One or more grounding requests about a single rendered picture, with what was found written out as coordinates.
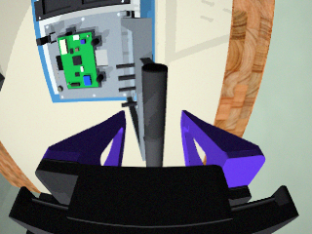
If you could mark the green circuit board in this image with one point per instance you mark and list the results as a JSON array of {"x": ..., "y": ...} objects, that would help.
[{"x": 78, "y": 60}]

